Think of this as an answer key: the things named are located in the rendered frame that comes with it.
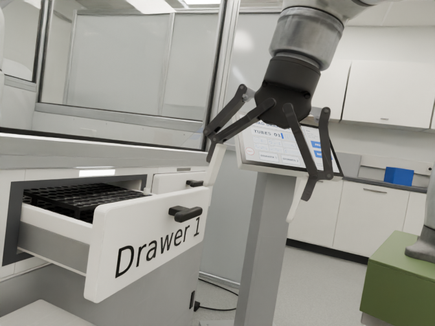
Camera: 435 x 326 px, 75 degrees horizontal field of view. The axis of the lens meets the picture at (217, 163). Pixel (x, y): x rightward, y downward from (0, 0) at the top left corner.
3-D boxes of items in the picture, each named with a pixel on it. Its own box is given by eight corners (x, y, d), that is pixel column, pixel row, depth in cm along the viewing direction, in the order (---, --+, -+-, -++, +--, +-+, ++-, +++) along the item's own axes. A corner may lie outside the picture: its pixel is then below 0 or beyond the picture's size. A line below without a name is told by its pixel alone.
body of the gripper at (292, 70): (326, 77, 43) (304, 136, 44) (273, 65, 46) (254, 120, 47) (325, 61, 36) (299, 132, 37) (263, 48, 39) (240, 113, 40)
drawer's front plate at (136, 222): (202, 240, 59) (210, 187, 58) (94, 306, 32) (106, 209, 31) (195, 238, 59) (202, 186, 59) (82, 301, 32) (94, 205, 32)
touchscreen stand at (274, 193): (321, 394, 126) (362, 166, 120) (224, 406, 113) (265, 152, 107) (270, 323, 173) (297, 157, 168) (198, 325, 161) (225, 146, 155)
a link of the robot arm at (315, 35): (284, 32, 46) (272, 68, 47) (274, 2, 37) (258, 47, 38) (342, 43, 43) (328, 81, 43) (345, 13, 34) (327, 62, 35)
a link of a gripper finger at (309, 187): (313, 165, 41) (334, 172, 40) (301, 197, 41) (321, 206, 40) (312, 165, 39) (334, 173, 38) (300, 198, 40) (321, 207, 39)
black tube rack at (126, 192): (147, 226, 57) (152, 194, 56) (74, 251, 40) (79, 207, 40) (66, 202, 65) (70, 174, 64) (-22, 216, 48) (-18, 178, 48)
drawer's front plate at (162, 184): (204, 205, 93) (210, 172, 92) (153, 222, 66) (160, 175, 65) (200, 204, 94) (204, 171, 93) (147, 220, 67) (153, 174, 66)
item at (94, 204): (152, 197, 56) (152, 195, 56) (79, 211, 40) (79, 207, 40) (144, 195, 57) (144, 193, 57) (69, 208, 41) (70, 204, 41)
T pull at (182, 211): (202, 215, 47) (203, 207, 47) (180, 224, 40) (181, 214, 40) (183, 210, 48) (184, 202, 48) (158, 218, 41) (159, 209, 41)
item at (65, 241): (192, 233, 58) (197, 203, 57) (94, 282, 34) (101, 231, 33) (52, 194, 72) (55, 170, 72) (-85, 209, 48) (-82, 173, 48)
